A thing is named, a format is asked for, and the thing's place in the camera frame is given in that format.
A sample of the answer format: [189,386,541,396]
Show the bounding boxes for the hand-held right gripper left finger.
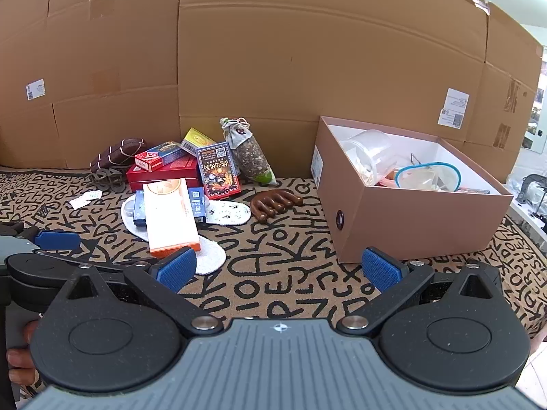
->
[64,245,225,336]

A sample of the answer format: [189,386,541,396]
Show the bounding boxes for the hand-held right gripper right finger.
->
[337,246,503,336]

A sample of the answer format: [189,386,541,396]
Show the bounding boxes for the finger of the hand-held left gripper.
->
[38,252,160,275]
[0,221,83,252]

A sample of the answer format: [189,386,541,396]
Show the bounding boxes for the plain white insole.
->
[194,235,227,276]

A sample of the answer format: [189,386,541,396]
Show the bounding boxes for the small brown cardboard box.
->
[311,115,514,264]

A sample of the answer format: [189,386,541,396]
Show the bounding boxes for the orange and white box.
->
[142,178,202,259]

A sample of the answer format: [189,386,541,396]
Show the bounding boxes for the small blue and white box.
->
[188,187,208,224]

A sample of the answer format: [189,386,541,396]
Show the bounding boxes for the dark blue box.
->
[132,191,148,227]

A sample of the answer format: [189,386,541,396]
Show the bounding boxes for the patterned white insole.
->
[121,199,252,240]

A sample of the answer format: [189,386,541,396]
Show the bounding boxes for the brown wooden massager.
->
[250,188,304,224]

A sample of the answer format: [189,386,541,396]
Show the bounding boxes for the person's left hand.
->
[5,319,41,387]

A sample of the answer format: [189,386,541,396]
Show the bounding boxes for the flat red box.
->
[126,156,201,193]

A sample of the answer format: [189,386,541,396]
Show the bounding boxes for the clear bag with blue rim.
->
[394,161,463,192]

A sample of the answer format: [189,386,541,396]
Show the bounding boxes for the dark printed card box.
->
[195,142,242,201]

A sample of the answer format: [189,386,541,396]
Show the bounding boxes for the letter printed blanket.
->
[0,166,547,351]

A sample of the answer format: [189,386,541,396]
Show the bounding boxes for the brown striped pouch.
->
[90,138,148,174]

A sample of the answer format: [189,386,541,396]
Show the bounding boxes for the red card box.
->
[134,150,165,173]

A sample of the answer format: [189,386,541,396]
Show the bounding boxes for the clear plastic jar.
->
[341,129,399,187]

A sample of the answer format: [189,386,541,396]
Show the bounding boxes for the blue card box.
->
[147,140,189,166]

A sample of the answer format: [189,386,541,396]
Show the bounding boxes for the yellow-green small box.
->
[180,127,217,155]

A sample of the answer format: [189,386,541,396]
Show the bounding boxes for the white shipping label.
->
[438,87,470,130]
[25,79,46,101]

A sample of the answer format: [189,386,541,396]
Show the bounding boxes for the white side table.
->
[508,203,547,249]

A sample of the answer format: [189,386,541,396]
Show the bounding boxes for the cardboard backdrop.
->
[0,0,545,182]

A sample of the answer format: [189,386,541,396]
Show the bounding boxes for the grey elastic straps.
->
[88,166,128,194]

